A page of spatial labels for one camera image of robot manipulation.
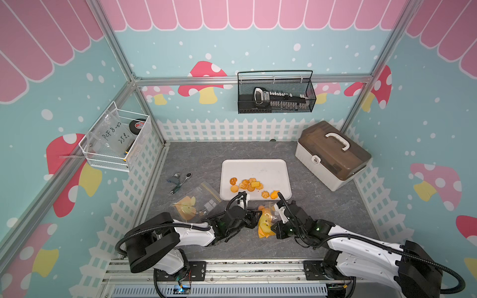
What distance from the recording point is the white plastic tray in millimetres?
990

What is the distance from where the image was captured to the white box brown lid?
89cm

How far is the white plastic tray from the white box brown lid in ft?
0.49
